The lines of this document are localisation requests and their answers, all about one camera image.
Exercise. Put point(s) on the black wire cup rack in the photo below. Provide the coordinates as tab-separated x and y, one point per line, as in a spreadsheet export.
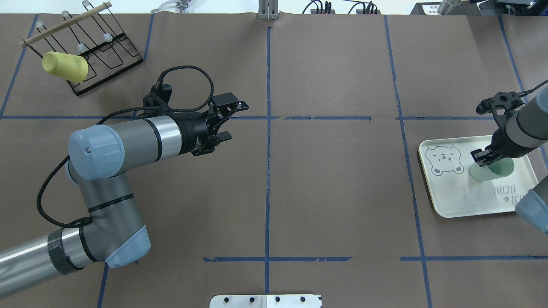
96	35

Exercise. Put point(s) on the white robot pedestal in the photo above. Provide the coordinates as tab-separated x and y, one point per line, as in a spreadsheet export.
267	301

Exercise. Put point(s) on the yellow cup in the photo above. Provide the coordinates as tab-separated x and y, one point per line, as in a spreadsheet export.
70	67

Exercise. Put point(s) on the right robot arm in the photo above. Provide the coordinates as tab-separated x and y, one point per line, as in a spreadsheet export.
521	129

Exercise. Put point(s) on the pale green cup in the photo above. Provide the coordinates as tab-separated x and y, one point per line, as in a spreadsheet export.
496	170

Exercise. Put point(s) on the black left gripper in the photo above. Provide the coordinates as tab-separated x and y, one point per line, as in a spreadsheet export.
192	133

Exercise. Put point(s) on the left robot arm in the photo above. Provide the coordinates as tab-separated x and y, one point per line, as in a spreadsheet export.
98	159

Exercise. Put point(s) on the small metal cup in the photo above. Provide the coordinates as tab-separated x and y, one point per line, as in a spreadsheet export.
448	7

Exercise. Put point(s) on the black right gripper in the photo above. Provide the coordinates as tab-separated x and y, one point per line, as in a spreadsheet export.
501	141

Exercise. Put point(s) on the aluminium frame post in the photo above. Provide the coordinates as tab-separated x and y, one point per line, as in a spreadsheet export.
268	9

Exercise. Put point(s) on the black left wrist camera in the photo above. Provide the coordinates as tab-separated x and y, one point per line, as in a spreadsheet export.
158	97

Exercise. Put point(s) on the white bear tray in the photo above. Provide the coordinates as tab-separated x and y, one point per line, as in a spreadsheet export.
458	187

